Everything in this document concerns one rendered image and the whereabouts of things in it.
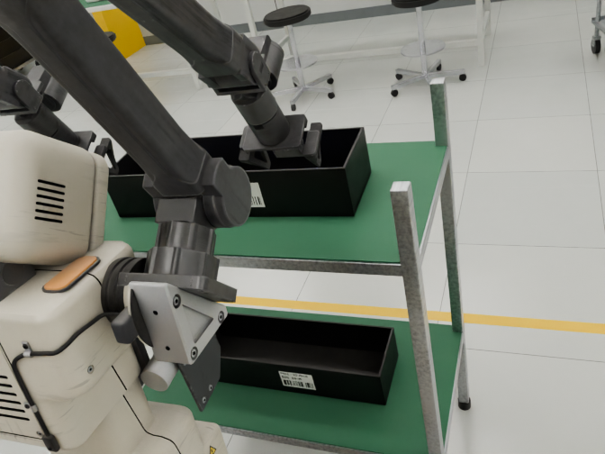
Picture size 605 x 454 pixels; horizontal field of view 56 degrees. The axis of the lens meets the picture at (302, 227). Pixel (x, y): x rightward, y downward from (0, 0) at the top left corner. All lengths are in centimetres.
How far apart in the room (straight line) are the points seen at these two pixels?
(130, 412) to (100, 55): 53
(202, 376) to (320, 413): 69
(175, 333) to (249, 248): 49
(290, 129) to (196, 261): 35
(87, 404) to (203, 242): 27
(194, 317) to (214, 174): 17
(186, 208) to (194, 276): 9
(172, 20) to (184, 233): 24
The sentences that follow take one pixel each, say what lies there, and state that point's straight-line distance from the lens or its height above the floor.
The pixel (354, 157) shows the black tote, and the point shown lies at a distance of 114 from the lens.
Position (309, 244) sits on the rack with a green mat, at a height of 95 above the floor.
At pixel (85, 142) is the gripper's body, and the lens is 116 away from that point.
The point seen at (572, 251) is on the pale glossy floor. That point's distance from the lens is 255.
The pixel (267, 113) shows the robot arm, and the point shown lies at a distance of 88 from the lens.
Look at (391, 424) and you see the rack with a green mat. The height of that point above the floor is 35.
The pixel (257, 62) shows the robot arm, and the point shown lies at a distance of 82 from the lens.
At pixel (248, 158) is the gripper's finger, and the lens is 97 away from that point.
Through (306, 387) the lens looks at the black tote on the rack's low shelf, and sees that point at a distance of 160.
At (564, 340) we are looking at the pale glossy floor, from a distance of 218.
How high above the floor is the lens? 158
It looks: 34 degrees down
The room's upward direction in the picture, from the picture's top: 15 degrees counter-clockwise
